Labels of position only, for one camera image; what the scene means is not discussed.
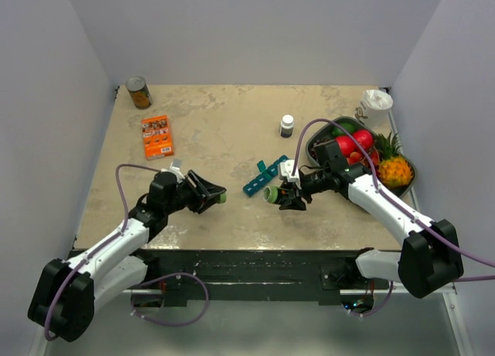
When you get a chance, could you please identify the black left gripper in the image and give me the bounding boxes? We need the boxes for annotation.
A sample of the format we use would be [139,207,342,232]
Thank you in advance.
[165,169,225,214]

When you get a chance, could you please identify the green pill bottle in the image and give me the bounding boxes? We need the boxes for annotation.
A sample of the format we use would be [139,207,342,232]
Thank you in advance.
[262,186,285,205]

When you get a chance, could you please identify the teal weekly pill organizer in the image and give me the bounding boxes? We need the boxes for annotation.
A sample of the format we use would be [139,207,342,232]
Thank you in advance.
[242,155,288,197]

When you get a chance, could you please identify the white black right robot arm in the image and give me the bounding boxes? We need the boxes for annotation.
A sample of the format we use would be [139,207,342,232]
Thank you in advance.
[263,140,464,298]

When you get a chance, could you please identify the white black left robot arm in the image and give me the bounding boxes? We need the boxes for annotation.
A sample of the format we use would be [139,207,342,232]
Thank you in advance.
[28,166,227,342]

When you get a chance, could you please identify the orange cardboard box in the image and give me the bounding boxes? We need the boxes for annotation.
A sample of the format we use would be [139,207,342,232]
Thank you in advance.
[141,115,175,160]

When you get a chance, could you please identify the strawberries in tray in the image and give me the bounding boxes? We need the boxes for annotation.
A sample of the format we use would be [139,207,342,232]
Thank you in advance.
[346,148,380,173]

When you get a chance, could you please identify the red apple left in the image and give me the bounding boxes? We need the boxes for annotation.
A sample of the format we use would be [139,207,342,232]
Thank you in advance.
[335,135,356,158]

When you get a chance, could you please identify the red apple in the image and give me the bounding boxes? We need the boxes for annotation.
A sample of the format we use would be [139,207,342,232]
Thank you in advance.
[353,129,374,152]
[335,135,356,158]

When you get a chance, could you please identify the white cap pill bottle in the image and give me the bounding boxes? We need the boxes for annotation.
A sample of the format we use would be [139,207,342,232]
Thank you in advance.
[279,115,295,138]

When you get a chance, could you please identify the grey fruit tray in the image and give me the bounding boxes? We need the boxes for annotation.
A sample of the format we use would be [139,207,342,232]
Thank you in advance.
[306,116,416,197]

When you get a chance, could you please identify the green apple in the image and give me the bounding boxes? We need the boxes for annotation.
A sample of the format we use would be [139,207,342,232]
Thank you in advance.
[331,122,356,137]

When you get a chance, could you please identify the red apple right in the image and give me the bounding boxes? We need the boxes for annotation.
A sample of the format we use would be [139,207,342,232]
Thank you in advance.
[353,129,374,152]

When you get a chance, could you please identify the small pineapple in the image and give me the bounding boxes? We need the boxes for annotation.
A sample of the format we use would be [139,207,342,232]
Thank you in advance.
[375,132,413,189]

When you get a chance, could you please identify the white paper cup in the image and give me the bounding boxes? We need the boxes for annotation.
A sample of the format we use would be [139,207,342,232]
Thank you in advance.
[354,89,394,128]

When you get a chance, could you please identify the tin food can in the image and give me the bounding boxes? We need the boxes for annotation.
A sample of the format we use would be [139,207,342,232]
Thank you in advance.
[125,76,152,109]

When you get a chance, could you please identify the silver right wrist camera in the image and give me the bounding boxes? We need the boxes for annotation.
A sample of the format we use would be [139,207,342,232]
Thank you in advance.
[278,159,301,188]

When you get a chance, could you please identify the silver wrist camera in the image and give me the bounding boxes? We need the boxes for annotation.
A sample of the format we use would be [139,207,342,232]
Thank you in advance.
[278,159,301,188]
[160,159,185,183]

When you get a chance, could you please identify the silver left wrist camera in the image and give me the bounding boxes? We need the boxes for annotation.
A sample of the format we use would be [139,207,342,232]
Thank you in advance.
[160,159,185,183]

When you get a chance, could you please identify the black table edge rail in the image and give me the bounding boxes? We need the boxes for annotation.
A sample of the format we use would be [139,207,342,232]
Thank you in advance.
[133,249,389,307]

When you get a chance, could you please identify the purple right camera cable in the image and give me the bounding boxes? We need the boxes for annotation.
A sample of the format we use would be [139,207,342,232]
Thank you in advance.
[292,118,495,283]

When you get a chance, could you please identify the purple camera cable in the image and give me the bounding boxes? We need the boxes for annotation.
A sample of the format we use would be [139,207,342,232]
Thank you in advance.
[43,163,163,341]
[292,118,495,283]

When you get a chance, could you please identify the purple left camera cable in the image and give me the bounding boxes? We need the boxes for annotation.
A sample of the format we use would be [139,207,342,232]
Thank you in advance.
[43,163,163,341]

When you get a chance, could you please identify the aluminium frame rail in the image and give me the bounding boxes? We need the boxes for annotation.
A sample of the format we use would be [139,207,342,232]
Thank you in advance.
[30,289,473,355]

